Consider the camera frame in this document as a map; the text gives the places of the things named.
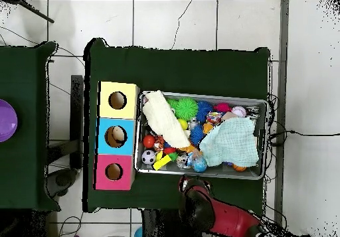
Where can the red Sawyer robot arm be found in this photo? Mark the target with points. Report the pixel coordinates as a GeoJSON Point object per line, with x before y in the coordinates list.
{"type": "Point", "coordinates": [228, 218]}

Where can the wooden box with three holes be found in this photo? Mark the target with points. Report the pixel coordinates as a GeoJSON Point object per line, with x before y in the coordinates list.
{"type": "Point", "coordinates": [124, 112]}

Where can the yellow toy block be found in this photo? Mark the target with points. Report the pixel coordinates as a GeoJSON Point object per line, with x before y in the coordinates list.
{"type": "Point", "coordinates": [162, 162]}

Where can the small soccer ball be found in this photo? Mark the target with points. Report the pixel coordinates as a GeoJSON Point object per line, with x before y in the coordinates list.
{"type": "Point", "coordinates": [148, 157]}

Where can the blue spiky rubber ball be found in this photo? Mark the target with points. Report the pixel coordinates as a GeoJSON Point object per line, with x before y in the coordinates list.
{"type": "Point", "coordinates": [197, 135]}
{"type": "Point", "coordinates": [204, 110]}

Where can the orange-red smooth ball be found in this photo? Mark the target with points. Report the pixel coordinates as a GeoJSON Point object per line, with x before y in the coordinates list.
{"type": "Point", "coordinates": [148, 141]}

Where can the yellow smooth ball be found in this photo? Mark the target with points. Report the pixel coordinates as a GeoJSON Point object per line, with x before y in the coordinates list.
{"type": "Point", "coordinates": [183, 124]}

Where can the mint knitted cloth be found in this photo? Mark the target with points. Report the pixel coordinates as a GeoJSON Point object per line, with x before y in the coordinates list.
{"type": "Point", "coordinates": [231, 144]}

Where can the light blue ball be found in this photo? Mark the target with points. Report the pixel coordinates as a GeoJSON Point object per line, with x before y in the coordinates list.
{"type": "Point", "coordinates": [138, 233]}

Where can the cream knitted cloth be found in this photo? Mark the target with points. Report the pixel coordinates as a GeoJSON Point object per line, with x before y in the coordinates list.
{"type": "Point", "coordinates": [162, 120]}

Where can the green spiky rubber ball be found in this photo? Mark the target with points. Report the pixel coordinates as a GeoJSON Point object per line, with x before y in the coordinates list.
{"type": "Point", "coordinates": [186, 109]}

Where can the white baseball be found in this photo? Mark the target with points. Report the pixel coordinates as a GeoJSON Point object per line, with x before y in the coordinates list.
{"type": "Point", "coordinates": [239, 111]}

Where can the dark green table cloth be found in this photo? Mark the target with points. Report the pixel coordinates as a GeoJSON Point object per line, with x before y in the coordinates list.
{"type": "Point", "coordinates": [24, 75]}
{"type": "Point", "coordinates": [172, 69]}

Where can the grey rounded stand foot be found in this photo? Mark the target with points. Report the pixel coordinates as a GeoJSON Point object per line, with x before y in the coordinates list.
{"type": "Point", "coordinates": [62, 180]}

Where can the purple bowl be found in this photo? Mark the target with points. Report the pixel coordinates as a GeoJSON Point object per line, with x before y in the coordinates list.
{"type": "Point", "coordinates": [6, 120]}

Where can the dark thin rod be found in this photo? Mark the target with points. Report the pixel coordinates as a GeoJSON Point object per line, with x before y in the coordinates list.
{"type": "Point", "coordinates": [39, 14]}

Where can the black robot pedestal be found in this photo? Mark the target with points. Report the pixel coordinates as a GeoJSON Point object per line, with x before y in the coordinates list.
{"type": "Point", "coordinates": [159, 225]}

